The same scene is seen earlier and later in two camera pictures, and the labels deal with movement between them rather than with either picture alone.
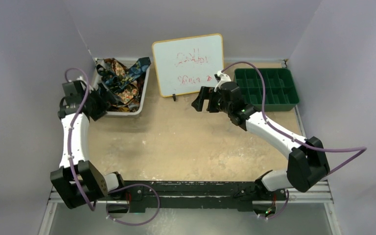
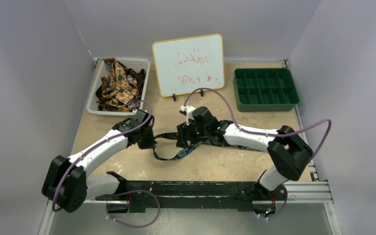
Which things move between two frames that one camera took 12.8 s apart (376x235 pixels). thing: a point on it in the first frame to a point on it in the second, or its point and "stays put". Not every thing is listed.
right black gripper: (211, 100) to (183, 135)
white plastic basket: (124, 82) stays put
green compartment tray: (280, 90) stays put
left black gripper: (105, 101) to (149, 144)
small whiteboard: (188, 64) stays put
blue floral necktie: (116, 83) to (209, 142)
